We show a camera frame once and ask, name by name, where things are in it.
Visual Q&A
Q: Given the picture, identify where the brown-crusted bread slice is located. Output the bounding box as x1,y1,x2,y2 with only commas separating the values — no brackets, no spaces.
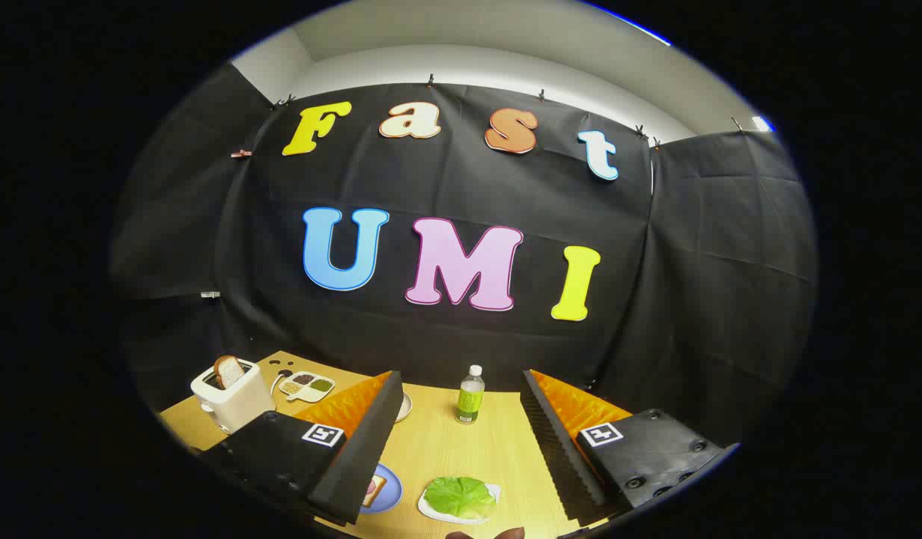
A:
213,356,246,390

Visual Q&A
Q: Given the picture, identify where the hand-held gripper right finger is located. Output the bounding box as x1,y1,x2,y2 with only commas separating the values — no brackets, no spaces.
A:
521,368,741,527

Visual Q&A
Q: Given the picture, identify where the blue plate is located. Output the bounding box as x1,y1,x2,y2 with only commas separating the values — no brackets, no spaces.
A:
360,462,403,515

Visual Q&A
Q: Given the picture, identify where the white divided condiment tray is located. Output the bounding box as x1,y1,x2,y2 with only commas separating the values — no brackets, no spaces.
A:
279,372,336,404

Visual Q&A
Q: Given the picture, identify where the white toaster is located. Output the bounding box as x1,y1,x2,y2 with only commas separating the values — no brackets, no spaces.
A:
190,358,276,435

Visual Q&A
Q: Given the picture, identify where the black backdrop cloth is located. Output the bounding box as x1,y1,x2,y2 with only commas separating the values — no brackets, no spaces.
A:
109,64,818,450

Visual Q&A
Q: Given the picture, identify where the green lettuce leaf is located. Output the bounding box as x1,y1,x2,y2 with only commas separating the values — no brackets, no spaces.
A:
423,477,497,521

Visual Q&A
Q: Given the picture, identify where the white flat plate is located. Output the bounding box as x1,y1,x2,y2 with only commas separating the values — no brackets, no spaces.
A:
418,483,501,524

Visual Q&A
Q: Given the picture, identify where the green label plastic bottle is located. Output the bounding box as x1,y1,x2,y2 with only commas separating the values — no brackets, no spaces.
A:
455,365,485,424

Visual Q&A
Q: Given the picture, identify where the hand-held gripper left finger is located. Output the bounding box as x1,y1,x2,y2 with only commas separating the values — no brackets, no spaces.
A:
198,369,405,526

